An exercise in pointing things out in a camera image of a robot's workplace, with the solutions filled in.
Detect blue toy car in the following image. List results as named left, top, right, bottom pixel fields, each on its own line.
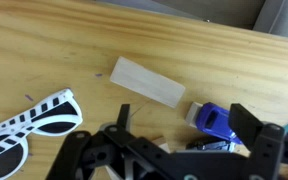
left=195, top=102, right=242, bottom=144

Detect small wooden block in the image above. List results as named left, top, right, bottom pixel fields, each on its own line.
left=185, top=102, right=203, bottom=127

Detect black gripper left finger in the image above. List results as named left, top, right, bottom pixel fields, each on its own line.
left=117, top=104, right=130, bottom=131

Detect light wooden block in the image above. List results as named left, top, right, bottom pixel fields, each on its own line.
left=110, top=56, right=186, bottom=108

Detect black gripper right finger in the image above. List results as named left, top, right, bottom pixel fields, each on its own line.
left=229, top=103, right=263, bottom=151

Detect white black striped sunglasses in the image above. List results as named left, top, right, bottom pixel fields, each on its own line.
left=0, top=88, right=83, bottom=180

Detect black toy car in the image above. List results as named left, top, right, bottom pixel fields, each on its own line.
left=186, top=140, right=235, bottom=152

